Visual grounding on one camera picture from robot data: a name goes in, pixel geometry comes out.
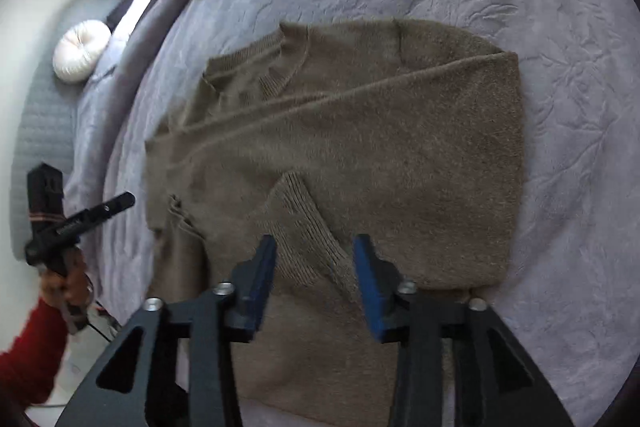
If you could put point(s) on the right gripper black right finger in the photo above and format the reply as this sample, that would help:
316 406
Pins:
496 382

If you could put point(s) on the person's left hand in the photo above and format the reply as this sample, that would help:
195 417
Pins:
74 289

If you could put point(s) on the lavender embossed fleece bedspread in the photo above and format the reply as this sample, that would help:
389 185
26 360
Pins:
572 293

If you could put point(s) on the grey quilted headboard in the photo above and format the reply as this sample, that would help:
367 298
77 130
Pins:
46 132

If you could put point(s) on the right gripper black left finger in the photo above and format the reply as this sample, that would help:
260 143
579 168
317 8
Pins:
171 364

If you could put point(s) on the red sleeve forearm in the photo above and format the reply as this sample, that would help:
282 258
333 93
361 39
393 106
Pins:
30 366

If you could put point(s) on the folded lavender fleece blanket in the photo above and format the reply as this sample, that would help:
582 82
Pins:
109 95

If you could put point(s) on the brown knit sweater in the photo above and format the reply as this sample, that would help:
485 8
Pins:
408 131

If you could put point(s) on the round white pleated cushion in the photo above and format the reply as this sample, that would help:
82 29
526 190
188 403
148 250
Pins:
79 50

